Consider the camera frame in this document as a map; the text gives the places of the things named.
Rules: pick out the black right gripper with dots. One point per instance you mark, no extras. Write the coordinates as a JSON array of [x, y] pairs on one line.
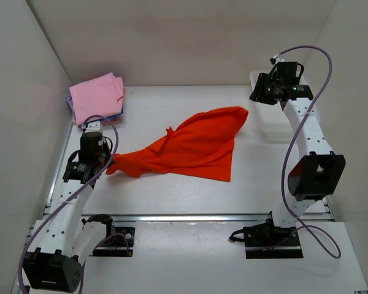
[[260, 89]]

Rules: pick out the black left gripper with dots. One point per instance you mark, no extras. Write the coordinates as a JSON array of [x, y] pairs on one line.
[[103, 157]]

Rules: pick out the orange t shirt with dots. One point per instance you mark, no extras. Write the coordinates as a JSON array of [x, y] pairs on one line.
[[202, 146]]

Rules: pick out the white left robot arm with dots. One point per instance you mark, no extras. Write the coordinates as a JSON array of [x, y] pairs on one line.
[[56, 252]]

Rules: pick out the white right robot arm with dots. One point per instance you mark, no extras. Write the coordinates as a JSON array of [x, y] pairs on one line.
[[319, 168]]

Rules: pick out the white plastic basket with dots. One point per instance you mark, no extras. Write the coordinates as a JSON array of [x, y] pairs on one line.
[[272, 122]]

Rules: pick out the blue folded t shirt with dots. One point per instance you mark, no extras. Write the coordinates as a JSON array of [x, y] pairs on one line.
[[116, 116]]

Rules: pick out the salmon folded t shirt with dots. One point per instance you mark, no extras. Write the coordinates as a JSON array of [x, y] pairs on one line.
[[104, 121]]

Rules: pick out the lilac folded t shirt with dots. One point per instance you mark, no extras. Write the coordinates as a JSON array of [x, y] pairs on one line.
[[70, 103]]

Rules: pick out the pink folded t shirt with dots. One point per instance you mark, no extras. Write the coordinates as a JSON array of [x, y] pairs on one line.
[[100, 96]]

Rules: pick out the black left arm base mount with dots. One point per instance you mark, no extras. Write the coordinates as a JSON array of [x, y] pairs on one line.
[[119, 240]]

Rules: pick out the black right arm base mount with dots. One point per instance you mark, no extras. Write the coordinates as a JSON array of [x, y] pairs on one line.
[[266, 241]]

